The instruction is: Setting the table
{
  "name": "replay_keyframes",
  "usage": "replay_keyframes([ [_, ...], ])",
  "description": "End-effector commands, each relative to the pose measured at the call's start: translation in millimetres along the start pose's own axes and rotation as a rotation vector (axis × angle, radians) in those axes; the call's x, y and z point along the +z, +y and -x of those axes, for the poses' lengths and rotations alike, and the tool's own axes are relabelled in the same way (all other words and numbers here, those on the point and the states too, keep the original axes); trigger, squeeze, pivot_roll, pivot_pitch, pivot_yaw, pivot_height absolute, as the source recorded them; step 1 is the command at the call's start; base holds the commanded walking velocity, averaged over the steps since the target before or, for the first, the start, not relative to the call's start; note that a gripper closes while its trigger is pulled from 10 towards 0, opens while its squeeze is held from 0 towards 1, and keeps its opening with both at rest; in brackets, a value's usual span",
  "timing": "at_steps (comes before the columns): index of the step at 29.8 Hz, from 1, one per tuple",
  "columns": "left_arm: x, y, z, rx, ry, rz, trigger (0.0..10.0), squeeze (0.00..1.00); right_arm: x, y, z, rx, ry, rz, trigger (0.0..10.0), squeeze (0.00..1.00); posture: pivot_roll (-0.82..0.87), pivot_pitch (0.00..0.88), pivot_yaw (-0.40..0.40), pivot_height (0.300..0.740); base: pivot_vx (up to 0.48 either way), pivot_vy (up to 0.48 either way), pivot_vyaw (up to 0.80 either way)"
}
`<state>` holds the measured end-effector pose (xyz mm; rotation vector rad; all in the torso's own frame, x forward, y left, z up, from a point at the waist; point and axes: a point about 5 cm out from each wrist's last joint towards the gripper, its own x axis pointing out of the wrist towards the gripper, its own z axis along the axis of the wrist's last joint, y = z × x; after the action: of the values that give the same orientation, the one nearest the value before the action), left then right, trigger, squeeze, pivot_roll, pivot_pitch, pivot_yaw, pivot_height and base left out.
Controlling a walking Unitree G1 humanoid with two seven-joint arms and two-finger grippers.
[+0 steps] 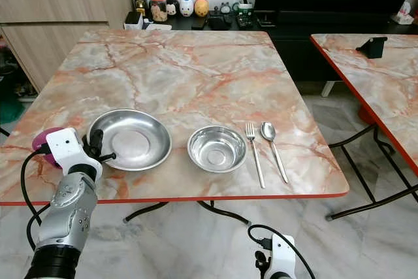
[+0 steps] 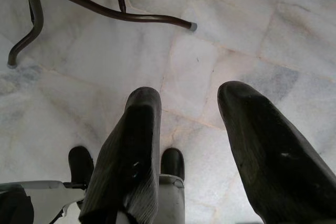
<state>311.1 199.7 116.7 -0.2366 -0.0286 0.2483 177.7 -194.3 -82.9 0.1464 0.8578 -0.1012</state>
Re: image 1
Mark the white charger box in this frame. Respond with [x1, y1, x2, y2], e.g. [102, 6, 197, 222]
[125, 11, 144, 30]

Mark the black electronic device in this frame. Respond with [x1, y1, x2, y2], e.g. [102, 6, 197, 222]
[206, 15, 233, 31]

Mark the orange egg figurine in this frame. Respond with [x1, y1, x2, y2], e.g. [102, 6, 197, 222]
[194, 0, 209, 18]

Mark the small grey figurine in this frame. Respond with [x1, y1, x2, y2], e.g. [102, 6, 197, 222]
[213, 3, 234, 16]

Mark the purple plastic cup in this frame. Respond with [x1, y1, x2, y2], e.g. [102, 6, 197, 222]
[32, 127, 66, 167]

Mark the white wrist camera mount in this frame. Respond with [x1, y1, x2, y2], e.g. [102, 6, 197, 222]
[48, 128, 103, 182]
[270, 233, 297, 279]

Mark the green bag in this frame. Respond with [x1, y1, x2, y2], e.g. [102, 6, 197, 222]
[0, 83, 24, 124]

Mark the white pink figurine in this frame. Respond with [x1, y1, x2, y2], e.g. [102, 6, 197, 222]
[395, 1, 418, 26]

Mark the light wooden cabinet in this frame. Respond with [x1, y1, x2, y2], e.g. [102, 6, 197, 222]
[0, 0, 133, 93]

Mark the jar with red lid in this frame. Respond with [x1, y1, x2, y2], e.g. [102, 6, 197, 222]
[150, 0, 167, 23]

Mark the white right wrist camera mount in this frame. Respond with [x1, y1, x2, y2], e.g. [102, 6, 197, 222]
[270, 233, 297, 279]

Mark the black and white figurine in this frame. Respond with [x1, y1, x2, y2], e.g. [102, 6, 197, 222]
[165, 0, 180, 17]

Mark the white egg figurine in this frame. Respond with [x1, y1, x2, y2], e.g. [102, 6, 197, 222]
[179, 0, 195, 18]

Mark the black phone stand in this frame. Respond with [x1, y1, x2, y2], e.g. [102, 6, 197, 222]
[356, 36, 388, 59]

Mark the large steel plate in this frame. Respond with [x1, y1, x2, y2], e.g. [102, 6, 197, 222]
[88, 108, 172, 172]

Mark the steel fork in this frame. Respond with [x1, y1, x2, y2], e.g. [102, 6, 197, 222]
[245, 122, 266, 189]

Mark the marble pattern folding table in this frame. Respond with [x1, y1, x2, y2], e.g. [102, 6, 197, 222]
[0, 29, 350, 224]
[310, 33, 418, 221]

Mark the red stool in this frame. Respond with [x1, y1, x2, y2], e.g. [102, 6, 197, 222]
[357, 104, 376, 125]

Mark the steel spoon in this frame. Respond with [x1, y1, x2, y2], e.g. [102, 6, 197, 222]
[260, 122, 290, 184]

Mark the green mug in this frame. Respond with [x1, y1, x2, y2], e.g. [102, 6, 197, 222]
[237, 0, 255, 28]

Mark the small steel bowl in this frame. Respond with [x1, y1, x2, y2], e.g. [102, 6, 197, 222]
[187, 125, 248, 174]

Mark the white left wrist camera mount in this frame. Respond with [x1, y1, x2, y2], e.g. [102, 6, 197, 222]
[48, 128, 103, 182]

